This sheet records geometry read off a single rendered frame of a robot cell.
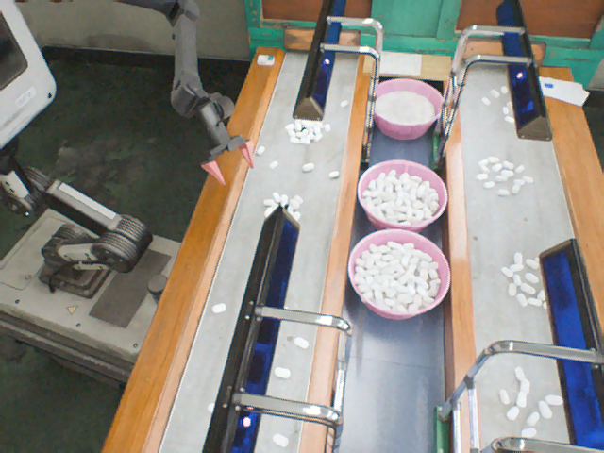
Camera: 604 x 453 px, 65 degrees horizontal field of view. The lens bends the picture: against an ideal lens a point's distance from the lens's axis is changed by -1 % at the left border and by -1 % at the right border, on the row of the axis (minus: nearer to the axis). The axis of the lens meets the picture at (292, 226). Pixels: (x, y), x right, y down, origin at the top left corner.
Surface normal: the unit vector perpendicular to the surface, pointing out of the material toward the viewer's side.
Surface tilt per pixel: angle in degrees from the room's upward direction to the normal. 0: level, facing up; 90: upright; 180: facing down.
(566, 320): 58
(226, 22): 90
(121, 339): 1
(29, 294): 1
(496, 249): 0
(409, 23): 90
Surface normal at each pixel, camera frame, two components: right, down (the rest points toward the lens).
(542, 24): -0.17, 0.77
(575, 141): -0.04, -0.62
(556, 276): -0.85, -0.43
